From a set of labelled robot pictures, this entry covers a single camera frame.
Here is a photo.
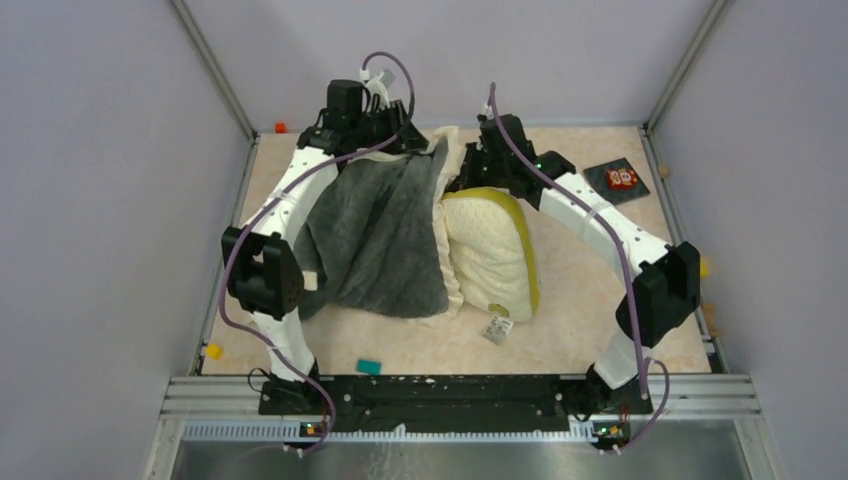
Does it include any dark lego baseplate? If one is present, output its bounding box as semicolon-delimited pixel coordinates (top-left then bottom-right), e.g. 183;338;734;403
583;157;651;206

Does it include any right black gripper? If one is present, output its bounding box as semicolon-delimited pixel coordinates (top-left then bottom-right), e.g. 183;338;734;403
449;142;509;200

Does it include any purple cable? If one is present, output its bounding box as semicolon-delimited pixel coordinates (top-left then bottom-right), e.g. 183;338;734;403
487;82;670;455
218;50;417;458

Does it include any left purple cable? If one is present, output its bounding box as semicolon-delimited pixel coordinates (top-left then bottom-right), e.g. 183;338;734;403
218;50;417;458

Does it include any yellow small block left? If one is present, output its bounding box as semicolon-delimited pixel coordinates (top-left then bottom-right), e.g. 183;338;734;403
204;343;224;360

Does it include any white ruffled pillowcase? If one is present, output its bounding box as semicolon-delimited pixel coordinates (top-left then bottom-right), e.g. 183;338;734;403
294;126;465;326

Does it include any white cable duct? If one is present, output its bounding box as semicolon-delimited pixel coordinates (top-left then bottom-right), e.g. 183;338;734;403
182;420;598;444

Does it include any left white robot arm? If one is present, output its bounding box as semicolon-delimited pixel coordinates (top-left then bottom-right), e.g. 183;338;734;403
218;68;425;414

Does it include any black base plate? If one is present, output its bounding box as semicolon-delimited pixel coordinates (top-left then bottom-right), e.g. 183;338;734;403
258;374;653;433

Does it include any aluminium frame rail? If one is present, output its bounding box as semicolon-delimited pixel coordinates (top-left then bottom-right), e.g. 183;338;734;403
167;0;257;141

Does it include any white pillow yellow edge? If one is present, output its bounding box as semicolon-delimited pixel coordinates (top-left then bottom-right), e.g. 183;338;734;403
441;187;541;323

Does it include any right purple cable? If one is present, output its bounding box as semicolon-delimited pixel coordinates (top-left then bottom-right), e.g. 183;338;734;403
487;82;670;455

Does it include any teal small block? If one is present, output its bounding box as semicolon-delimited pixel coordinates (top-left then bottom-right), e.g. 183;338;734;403
355;359;382;375

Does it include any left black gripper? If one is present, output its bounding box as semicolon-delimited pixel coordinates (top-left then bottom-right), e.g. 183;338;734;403
350;98;432;157

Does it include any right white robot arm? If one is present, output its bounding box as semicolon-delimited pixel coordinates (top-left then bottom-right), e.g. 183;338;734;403
455;113;701;412

